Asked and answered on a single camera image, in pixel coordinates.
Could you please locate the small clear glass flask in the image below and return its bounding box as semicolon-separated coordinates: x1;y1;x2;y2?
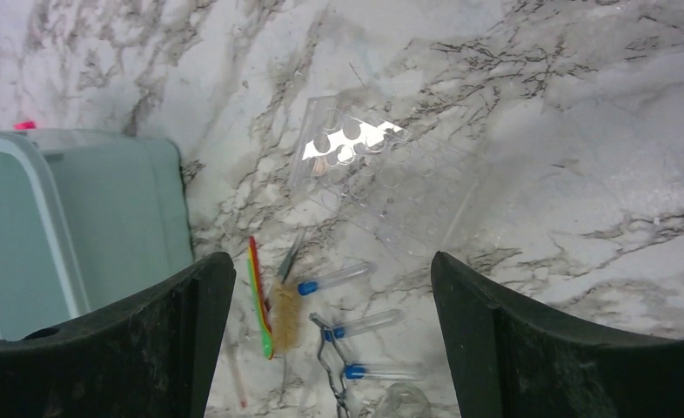
372;382;432;418

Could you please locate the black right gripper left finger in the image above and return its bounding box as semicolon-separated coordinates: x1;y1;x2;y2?
0;252;236;417

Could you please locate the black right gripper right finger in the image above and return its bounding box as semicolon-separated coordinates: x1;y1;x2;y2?
431;252;684;417

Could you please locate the teal plastic bin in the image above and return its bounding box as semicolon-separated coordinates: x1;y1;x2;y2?
0;129;193;340

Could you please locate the pink highlighter marker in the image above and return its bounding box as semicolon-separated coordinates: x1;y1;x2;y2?
14;120;37;131

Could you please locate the blue capped test tube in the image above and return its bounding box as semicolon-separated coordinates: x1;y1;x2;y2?
297;261;377;296
324;309;403;341
343;363;425;381

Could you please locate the red yellow green spatula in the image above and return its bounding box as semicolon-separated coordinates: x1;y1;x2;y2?
247;236;274;360

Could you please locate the brown test tube brush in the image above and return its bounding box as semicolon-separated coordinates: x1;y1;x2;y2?
270;280;301;354

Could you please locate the clear test tube rack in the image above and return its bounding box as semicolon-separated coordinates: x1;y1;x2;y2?
289;96;486;257

